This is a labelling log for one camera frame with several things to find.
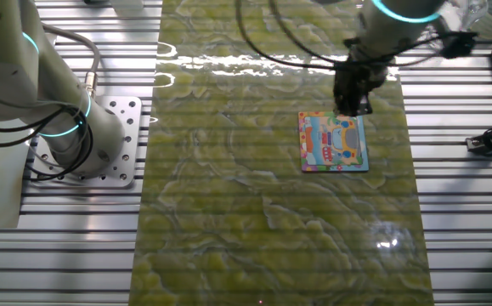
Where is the camera mount clamp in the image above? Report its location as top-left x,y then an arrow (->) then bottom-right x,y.
465,121 -> 492,155

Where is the green marble pattern mat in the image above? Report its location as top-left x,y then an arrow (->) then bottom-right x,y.
128,0 -> 436,306

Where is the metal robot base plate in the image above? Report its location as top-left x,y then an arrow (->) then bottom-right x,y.
30,95 -> 144,190

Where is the colourful bus puzzle board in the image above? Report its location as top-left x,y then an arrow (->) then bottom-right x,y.
297,110 -> 370,173

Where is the wrist mounted camera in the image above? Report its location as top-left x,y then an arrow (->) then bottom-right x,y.
438,31 -> 478,60

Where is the grey conduit cable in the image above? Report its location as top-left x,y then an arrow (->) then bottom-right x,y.
41,23 -> 102,99

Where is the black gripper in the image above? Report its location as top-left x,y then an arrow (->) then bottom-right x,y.
332,50 -> 389,117

